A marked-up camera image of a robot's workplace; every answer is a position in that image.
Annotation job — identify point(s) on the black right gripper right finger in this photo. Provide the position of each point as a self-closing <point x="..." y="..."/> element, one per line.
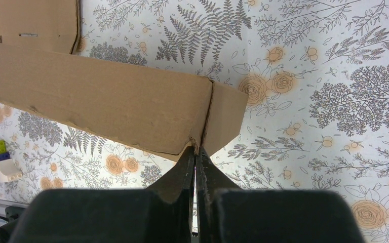
<point x="227" y="213"/>

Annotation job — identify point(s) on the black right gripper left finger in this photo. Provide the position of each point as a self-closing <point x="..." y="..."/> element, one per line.
<point x="159" y="213"/>

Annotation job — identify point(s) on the cardboard box sheet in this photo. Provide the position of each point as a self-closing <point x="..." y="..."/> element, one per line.
<point x="155" y="110"/>

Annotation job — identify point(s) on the green purple white toy block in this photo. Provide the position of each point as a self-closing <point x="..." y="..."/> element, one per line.
<point x="8" y="170"/>

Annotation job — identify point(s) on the lower flat cardboard sheet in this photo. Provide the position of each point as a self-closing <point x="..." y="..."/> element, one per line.
<point x="44" y="25"/>

